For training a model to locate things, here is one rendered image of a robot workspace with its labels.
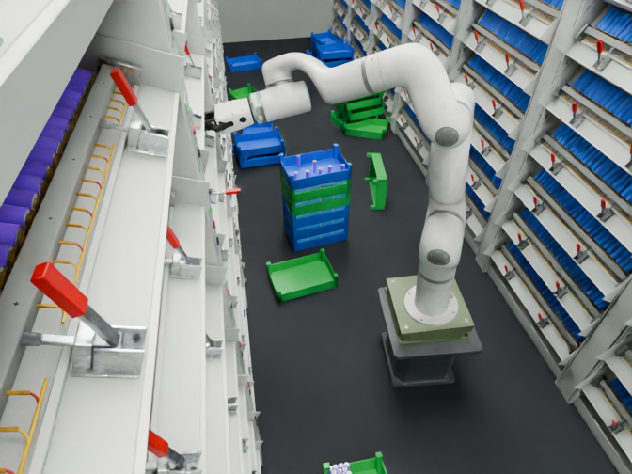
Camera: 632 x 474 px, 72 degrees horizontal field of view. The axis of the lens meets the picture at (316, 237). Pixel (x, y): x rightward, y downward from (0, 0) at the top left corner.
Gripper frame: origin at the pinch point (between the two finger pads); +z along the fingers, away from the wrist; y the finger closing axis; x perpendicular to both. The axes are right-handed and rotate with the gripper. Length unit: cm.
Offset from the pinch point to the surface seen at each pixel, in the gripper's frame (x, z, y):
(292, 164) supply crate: -66, -23, 69
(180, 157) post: 22, -5, -54
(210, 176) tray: -7.0, -0.8, -16.4
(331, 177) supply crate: -67, -39, 51
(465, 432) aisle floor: -114, -59, -56
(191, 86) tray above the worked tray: 13.2, -3.1, -7.5
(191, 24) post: 20.3, -5.3, 15.9
